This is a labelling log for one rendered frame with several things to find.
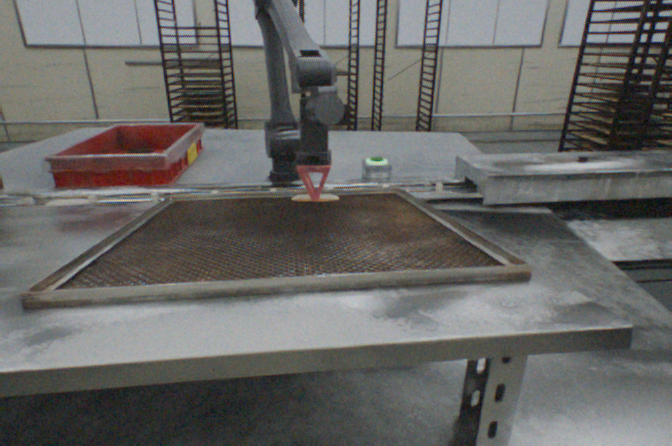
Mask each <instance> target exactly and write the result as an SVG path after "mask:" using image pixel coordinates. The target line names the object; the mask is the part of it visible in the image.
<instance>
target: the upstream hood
mask: <svg viewBox="0 0 672 446"><path fill-rule="evenodd" d="M455 175H456V176H457V177H458V178H460V179H461V181H462V182H464V176H467V177H468V178H470V179H471V181H473V182H474V183H475V184H477V189H476V191H477V192H478V193H479V194H481V195H482V196H484V197H485V198H484V204H509V203H535V202H563V201H590V200H617V199H644V198H672V150H632V151H596V152H557V153H518V154H479V155H456V168H455Z"/></svg>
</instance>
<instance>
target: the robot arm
mask: <svg viewBox="0 0 672 446"><path fill-rule="evenodd" d="M252 2H254V5H255V20H258V24H259V27H260V30H261V33H262V38H263V46H264V55H265V63H266V73H267V81H268V91H269V99H271V120H269V122H264V133H265V135H264V139H265V150H266V155H267V157H268V158H272V167H273V168H272V169H271V171H270V175H269V176H266V178H265V179H264V182H278V181H302V182H303V184H304V186H305V188H306V190H307V193H309V195H310V197H311V199H312V200H319V197H320V195H321V192H322V189H323V187H324V184H325V182H326V178H327V175H328V173H329V170H331V167H332V164H333V160H332V149H328V129H327V126H333V125H336V124H337V123H339V122H340V121H341V118H342V116H343V114H344V105H343V103H342V100H341V98H340V97H339V96H338V89H337V87H335V83H337V69H336V65H335V64H332V61H331V59H330V57H328V55H327V53H326V52H325V50H321V49H320V47H319V46H318V43H316V42H315V41H314V40H313V39H312V38H311V36H309V34H308V33H307V31H306V29H305V27H304V24H303V22H302V20H301V18H300V16H299V14H298V13H297V11H296V9H295V8H297V6H298V0H252ZM283 46H284V49H285V51H286V53H287V56H288V68H289V70H291V85H292V94H294V93H311V95H309V96H306V97H302V98H301V99H299V105H300V119H295V116H294V113H293V110H292V107H291V102H289V94H288V85H287V76H286V67H285V58H284V49H283ZM299 88H303V89H299ZM303 124H305V125H303ZM285 127H294V128H292V129H277V128H285ZM310 173H322V174H323V175H322V178H321V181H320V184H319V187H318V189H317V190H316V189H315V187H314V184H313V182H312V178H311V175H310Z"/></svg>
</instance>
